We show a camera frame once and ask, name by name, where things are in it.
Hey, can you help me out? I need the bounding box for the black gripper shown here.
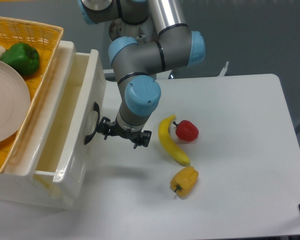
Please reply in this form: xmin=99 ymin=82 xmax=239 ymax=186
xmin=97 ymin=116 xmax=152 ymax=149

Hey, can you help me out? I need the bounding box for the white top drawer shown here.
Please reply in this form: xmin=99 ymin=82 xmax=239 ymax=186
xmin=33 ymin=49 xmax=106 ymax=209

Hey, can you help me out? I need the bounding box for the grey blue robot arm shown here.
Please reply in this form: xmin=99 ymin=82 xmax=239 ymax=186
xmin=78 ymin=0 xmax=206 ymax=147

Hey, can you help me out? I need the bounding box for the white drawer cabinet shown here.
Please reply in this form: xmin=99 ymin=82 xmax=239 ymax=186
xmin=0 ymin=40 xmax=76 ymax=208

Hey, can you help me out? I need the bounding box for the yellow banana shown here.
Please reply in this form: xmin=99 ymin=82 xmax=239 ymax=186
xmin=158 ymin=114 xmax=191 ymax=167

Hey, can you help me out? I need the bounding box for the red bell pepper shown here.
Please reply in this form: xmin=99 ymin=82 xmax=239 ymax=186
xmin=172 ymin=120 xmax=199 ymax=142

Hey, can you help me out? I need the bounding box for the yellow bell pepper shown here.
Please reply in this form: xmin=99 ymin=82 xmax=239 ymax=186
xmin=170 ymin=166 xmax=199 ymax=198

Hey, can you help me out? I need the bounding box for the pink plate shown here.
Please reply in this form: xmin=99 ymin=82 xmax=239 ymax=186
xmin=0 ymin=61 xmax=31 ymax=142

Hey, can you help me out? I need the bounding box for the green bell pepper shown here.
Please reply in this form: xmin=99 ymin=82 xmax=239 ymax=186
xmin=0 ymin=42 xmax=40 ymax=76

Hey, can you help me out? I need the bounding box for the yellow woven basket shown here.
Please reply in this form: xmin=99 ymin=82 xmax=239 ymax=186
xmin=0 ymin=15 xmax=65 ymax=174

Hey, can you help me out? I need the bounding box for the white table clamp bracket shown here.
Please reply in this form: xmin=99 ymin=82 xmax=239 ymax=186
xmin=218 ymin=61 xmax=229 ymax=77

